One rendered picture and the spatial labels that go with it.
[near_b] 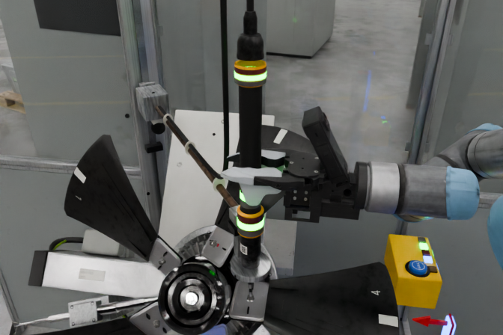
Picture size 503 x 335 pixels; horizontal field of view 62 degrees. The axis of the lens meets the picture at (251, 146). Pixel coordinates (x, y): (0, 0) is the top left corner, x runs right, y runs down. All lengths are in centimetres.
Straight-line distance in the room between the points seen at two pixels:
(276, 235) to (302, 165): 85
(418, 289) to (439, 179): 50
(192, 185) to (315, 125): 55
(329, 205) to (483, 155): 24
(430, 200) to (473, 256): 111
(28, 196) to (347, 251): 127
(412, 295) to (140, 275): 63
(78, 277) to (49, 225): 94
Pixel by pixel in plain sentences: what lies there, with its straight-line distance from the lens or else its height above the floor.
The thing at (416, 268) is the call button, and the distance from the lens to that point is 109.
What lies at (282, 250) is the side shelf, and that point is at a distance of 141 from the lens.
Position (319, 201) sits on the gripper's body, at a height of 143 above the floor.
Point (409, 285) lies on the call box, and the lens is 109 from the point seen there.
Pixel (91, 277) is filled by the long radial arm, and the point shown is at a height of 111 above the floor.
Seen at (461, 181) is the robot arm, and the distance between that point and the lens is 65.
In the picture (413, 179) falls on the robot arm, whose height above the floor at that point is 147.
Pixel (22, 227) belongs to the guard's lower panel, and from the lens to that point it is 204.
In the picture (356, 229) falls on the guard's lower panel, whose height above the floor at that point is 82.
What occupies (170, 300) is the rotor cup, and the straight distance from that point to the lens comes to 79.
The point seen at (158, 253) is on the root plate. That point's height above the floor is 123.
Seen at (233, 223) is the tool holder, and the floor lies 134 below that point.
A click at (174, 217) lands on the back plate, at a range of 107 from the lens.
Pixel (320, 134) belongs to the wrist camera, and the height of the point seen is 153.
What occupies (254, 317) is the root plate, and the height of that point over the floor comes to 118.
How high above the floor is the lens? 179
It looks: 27 degrees down
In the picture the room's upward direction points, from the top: straight up
